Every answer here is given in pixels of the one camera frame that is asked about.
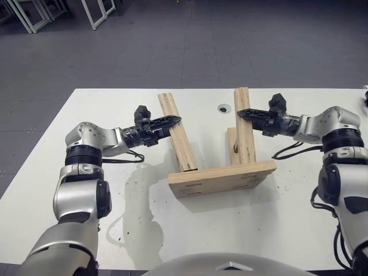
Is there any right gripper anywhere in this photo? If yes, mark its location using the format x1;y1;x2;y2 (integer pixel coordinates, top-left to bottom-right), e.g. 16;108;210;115
236;108;301;139

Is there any wooden leg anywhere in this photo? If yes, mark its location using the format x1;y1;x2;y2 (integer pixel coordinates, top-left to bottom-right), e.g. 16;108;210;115
158;92;200;174
233;86;258;167

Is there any white metal table frame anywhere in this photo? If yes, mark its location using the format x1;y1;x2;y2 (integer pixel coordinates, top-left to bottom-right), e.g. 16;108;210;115
80;0;117;31
11;0;70;35

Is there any wooden seat board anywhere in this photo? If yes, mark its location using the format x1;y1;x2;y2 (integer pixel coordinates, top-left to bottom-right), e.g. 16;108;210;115
167;160;277;200

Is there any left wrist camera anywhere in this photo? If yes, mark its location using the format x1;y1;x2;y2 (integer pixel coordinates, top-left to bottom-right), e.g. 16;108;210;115
133;105;152;122

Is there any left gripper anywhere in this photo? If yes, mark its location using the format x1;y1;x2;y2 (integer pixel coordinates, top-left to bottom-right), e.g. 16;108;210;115
122;114;183;149

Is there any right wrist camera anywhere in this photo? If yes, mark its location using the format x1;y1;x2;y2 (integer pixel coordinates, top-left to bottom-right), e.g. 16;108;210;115
268;93;288;113

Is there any robot body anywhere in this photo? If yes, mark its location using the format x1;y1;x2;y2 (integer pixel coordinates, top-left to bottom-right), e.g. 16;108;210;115
147;252;317;276

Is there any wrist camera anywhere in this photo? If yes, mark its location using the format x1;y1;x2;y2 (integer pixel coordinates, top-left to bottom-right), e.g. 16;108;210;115
268;93;288;113
133;105;152;122

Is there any black cable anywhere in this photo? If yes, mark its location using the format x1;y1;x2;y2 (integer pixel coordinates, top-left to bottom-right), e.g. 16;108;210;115
310;186;356;271
271;141;324;160
101;147;145;165

